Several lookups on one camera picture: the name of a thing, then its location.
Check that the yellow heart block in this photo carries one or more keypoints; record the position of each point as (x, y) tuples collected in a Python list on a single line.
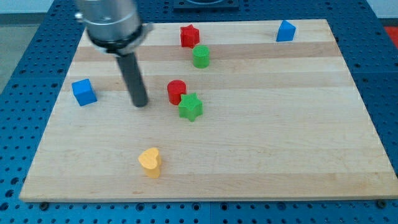
[(150, 160)]

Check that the blue triangle block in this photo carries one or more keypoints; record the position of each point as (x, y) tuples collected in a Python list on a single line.
[(286, 32)]

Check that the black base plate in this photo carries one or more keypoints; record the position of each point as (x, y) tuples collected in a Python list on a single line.
[(204, 4)]

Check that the red star block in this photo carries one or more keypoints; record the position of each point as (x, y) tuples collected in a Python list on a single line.
[(189, 36)]

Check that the wooden board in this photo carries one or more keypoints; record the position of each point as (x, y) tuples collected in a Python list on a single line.
[(281, 121)]

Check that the green star block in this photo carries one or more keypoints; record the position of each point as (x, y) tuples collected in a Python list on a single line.
[(190, 107)]

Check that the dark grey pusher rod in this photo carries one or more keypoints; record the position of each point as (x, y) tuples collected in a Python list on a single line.
[(131, 73)]

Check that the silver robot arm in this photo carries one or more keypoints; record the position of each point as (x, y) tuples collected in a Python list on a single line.
[(115, 27)]

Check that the red cylinder block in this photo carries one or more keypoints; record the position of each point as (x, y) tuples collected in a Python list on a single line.
[(175, 89)]

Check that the blue cube block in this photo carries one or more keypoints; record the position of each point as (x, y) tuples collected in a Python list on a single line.
[(84, 92)]

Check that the green cylinder block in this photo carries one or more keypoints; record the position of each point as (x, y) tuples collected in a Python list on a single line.
[(201, 56)]

